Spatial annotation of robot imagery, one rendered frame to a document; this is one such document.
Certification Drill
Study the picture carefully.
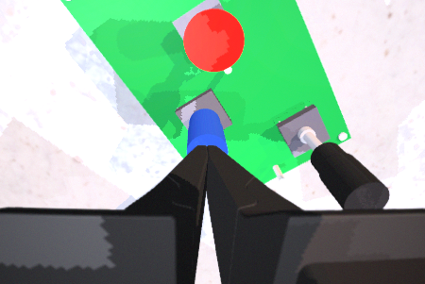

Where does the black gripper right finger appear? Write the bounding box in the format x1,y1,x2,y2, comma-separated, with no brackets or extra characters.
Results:
206,145,425,284

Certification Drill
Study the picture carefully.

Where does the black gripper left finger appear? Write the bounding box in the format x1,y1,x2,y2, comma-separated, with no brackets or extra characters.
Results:
0,145,208,284

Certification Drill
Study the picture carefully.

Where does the green circuit board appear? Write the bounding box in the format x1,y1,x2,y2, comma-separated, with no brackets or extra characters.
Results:
60,0,390,209

